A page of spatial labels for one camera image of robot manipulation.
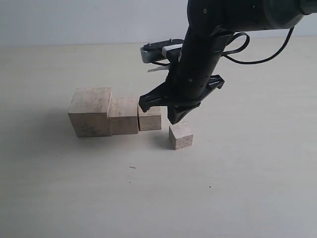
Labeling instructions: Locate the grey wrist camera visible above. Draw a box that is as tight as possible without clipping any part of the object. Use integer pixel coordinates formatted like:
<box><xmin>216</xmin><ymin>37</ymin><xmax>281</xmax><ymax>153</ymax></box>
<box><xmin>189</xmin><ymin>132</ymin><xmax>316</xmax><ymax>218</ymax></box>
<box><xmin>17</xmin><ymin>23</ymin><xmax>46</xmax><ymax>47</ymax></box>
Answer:
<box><xmin>140</xmin><ymin>39</ymin><xmax>184</xmax><ymax>73</ymax></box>

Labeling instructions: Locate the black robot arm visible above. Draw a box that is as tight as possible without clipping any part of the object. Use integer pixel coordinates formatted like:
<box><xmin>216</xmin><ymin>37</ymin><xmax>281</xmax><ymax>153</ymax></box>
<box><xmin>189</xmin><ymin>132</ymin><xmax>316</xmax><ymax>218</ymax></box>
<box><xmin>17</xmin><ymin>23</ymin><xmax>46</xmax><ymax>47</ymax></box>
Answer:
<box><xmin>139</xmin><ymin>0</ymin><xmax>317</xmax><ymax>124</ymax></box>

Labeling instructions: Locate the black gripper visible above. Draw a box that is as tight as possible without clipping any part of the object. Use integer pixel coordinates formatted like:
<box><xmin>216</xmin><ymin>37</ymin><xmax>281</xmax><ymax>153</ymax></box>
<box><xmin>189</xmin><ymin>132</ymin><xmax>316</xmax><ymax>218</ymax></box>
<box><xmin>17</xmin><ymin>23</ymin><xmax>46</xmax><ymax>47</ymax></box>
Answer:
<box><xmin>139</xmin><ymin>34</ymin><xmax>226</xmax><ymax>124</ymax></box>

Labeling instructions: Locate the black cable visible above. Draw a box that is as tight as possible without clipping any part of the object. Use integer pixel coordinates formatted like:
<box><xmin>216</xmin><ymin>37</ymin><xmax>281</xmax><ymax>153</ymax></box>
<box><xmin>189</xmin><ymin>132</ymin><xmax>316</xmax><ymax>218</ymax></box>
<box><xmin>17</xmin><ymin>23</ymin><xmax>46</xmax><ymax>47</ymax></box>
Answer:
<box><xmin>220</xmin><ymin>26</ymin><xmax>296</xmax><ymax>65</ymax></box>

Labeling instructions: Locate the second largest wooden cube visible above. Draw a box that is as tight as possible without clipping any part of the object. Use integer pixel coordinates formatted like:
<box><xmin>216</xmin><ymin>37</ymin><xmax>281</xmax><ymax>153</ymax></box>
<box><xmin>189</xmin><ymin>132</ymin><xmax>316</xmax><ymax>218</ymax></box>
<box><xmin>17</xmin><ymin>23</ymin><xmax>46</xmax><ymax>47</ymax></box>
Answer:
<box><xmin>109</xmin><ymin>97</ymin><xmax>139</xmax><ymax>135</ymax></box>

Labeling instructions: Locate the smallest wooden cube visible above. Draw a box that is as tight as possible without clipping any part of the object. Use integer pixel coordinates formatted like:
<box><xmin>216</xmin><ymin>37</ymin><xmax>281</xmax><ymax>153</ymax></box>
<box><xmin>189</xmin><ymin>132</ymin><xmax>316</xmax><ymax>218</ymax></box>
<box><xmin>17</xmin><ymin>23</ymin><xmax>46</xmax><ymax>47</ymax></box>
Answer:
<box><xmin>169</xmin><ymin>121</ymin><xmax>194</xmax><ymax>150</ymax></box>

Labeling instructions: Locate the third largest wooden cube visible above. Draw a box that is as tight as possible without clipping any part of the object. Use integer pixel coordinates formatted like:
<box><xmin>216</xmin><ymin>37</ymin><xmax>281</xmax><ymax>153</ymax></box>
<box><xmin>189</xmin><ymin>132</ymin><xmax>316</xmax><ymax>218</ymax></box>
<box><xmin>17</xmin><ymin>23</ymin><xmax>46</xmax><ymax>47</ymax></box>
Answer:
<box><xmin>138</xmin><ymin>106</ymin><xmax>161</xmax><ymax>131</ymax></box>

